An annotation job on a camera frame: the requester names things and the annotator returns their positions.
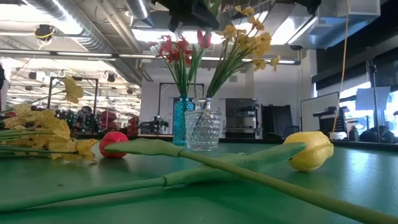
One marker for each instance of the yellow artificial blossom bunch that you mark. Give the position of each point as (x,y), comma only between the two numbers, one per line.
(53,124)
(230,65)

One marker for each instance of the red artificial blossom bunch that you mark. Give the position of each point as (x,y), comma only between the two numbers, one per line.
(180,77)

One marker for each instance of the blue textured glass vase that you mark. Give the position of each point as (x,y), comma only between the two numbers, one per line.
(179,124)

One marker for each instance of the yellow artificial tulip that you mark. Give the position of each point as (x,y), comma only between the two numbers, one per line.
(311,151)

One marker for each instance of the clear textured glass vase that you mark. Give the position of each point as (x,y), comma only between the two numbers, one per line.
(203,130)

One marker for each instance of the yellow artificial flowers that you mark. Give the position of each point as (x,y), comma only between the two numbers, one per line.
(357,186)

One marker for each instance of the long ceiling light strip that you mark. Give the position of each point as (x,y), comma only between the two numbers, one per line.
(289,62)
(62,53)

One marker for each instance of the whiteboard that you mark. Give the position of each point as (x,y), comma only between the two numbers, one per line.
(317,115)

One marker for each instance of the black coffee machine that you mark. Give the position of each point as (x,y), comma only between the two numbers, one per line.
(241,118)

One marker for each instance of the white paper sheet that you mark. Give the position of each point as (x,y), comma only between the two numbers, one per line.
(373,98)

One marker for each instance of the black shelf unit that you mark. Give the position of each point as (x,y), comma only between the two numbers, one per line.
(329,119)

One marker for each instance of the black tripod stand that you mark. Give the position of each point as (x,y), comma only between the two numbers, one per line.
(374,102)

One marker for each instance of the black panel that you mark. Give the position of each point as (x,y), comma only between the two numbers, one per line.
(276,119)

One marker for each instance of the blue chair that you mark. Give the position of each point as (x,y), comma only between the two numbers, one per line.
(292,131)

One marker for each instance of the dark bottle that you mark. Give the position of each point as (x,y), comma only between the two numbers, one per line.
(354,133)

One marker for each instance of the black bag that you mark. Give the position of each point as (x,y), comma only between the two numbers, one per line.
(376,135)

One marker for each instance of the black ceiling device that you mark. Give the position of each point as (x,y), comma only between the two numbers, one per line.
(44,31)

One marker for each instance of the person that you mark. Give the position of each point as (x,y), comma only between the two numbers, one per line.
(83,118)

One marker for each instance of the black table frame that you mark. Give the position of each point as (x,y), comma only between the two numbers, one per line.
(357,145)

